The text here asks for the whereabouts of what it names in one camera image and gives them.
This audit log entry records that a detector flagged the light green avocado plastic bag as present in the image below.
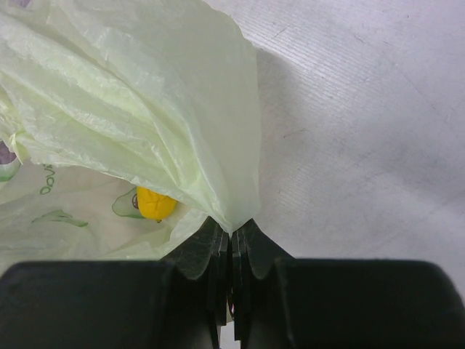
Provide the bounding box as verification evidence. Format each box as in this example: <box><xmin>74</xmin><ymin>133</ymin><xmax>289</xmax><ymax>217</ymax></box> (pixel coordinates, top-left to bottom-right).
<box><xmin>1</xmin><ymin>1</ymin><xmax>262</xmax><ymax>268</ymax></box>

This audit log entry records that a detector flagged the yellow fake lemon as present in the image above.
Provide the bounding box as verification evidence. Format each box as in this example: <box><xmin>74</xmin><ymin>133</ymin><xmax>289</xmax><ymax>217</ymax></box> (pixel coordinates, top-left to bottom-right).
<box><xmin>137</xmin><ymin>187</ymin><xmax>177</xmax><ymax>222</ymax></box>

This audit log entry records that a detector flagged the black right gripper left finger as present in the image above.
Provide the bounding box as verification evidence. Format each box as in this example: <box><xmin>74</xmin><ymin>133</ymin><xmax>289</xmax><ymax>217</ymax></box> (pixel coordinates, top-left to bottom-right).
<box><xmin>1</xmin><ymin>219</ymin><xmax>229</xmax><ymax>348</ymax></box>

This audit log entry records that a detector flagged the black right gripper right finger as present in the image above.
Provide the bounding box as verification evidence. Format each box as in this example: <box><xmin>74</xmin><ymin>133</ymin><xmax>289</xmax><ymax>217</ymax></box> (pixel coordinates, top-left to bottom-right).
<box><xmin>230</xmin><ymin>221</ymin><xmax>464</xmax><ymax>348</ymax></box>

